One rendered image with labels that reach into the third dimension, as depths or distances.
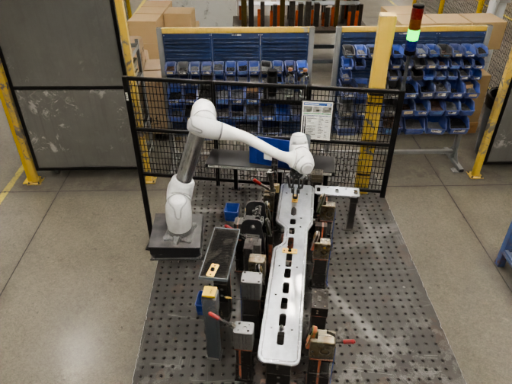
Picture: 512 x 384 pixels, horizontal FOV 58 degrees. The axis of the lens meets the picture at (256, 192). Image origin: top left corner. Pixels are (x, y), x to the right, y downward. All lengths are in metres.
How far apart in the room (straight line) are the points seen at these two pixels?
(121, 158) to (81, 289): 1.59
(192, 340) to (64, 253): 2.07
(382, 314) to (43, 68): 3.58
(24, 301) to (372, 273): 2.62
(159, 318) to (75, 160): 2.79
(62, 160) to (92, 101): 0.78
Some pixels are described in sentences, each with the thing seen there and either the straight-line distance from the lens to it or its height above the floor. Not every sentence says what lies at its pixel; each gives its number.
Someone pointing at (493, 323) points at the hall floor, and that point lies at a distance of 3.92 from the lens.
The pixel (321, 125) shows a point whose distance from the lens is 3.26.
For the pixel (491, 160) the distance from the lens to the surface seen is 5.51.
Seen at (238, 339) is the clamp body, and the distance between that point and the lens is 2.16.
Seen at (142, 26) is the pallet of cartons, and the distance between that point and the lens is 6.78.
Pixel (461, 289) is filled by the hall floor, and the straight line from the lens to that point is 4.08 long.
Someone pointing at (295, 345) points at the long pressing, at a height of 1.00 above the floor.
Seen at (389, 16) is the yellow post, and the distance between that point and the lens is 3.08.
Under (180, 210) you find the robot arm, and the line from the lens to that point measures 2.82.
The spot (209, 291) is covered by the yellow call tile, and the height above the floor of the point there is 1.16.
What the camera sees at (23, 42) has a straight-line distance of 4.74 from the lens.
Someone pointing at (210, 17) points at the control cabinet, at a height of 0.45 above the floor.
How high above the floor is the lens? 2.73
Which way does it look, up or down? 35 degrees down
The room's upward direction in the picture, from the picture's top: straight up
